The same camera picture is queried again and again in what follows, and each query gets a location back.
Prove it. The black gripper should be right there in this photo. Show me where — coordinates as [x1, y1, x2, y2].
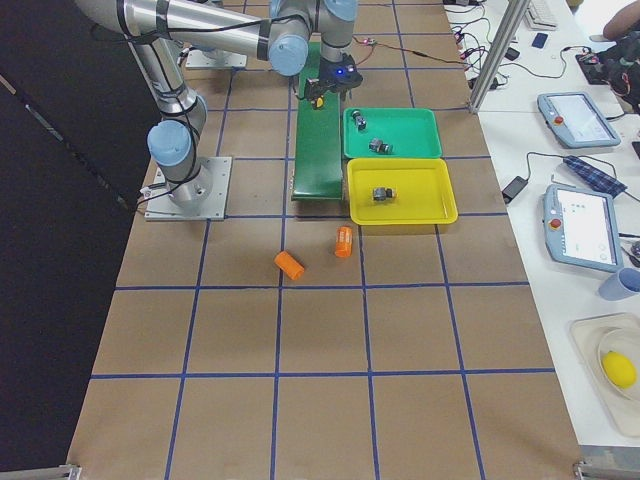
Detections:
[305, 54, 363, 103]

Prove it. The green push button switch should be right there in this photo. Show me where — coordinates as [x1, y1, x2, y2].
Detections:
[368, 138, 393, 155]
[351, 109, 367, 131]

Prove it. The orange cylinder with 4680 print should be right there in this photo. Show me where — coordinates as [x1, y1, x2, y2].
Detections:
[334, 226, 353, 258]

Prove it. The plain orange cylinder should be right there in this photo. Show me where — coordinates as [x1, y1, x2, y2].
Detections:
[274, 251, 305, 280]

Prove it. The green conveyor belt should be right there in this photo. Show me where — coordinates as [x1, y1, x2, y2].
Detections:
[291, 41, 348, 204]

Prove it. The green plastic tray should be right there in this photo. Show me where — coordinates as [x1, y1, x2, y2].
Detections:
[342, 107, 442, 159]

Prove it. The yellow plastic tray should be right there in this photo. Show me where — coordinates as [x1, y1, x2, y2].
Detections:
[347, 158, 458, 226]

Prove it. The black power adapter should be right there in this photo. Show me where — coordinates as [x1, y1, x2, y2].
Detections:
[501, 176, 529, 205]

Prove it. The blue teach pendant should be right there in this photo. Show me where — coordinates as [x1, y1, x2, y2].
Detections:
[537, 92, 621, 149]
[543, 184, 623, 273]

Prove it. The blue plaid cloth pouch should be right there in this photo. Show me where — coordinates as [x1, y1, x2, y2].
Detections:
[563, 156, 627, 198]

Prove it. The blue cup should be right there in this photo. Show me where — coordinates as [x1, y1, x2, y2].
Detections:
[598, 268, 640, 301]

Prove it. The yellow lemon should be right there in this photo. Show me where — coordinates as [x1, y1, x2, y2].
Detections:
[601, 351, 637, 389]

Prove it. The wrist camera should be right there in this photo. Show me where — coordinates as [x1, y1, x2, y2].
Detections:
[322, 64, 363, 91]

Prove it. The red black wire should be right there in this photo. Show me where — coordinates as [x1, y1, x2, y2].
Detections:
[349, 37, 469, 76]

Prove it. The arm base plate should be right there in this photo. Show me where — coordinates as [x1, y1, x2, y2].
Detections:
[184, 47, 249, 71]
[142, 157, 232, 221]

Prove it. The aluminium frame post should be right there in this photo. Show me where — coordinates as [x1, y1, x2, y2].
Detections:
[469, 0, 529, 114]

